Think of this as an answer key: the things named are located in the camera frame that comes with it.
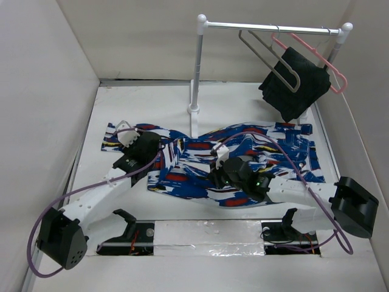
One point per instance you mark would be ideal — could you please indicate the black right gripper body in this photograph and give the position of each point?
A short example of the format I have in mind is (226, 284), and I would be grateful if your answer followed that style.
(222, 179)

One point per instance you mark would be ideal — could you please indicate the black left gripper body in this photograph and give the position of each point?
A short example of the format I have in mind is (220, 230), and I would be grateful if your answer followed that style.
(129, 151)

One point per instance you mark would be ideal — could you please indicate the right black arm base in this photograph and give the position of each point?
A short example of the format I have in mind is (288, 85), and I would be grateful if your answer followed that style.
(280, 238)

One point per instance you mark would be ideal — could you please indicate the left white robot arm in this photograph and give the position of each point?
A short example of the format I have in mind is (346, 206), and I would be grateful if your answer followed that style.
(69, 233)

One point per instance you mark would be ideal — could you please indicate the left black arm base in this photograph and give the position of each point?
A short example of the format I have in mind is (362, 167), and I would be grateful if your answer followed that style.
(137, 238)

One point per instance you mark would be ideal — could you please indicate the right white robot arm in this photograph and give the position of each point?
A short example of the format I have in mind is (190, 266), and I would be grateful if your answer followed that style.
(345, 204)

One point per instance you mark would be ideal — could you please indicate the white metal clothes rack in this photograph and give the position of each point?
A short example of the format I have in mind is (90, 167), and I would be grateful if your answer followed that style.
(340, 34)

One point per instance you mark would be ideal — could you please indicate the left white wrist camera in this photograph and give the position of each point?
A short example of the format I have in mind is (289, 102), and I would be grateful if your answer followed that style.
(126, 134)

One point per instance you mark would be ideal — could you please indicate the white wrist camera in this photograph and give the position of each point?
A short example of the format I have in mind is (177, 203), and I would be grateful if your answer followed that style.
(126, 134)
(221, 152)

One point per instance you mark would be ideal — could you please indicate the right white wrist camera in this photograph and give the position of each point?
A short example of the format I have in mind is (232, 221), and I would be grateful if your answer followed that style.
(221, 152)

